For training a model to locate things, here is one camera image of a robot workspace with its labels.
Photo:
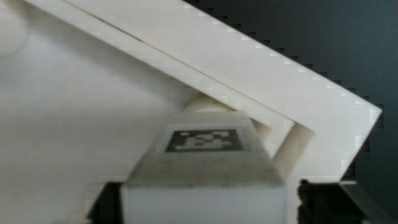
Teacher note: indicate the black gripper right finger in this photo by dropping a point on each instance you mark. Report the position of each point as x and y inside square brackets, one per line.
[337, 204]

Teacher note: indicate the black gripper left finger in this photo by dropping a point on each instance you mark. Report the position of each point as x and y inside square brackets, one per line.
[106, 213]

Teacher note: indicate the white table leg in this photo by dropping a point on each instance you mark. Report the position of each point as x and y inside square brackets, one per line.
[206, 180]

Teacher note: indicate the white square tabletop part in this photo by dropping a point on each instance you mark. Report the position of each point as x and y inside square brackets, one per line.
[87, 101]

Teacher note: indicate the white U-shaped obstacle fence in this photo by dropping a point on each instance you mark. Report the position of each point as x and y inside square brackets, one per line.
[190, 35]

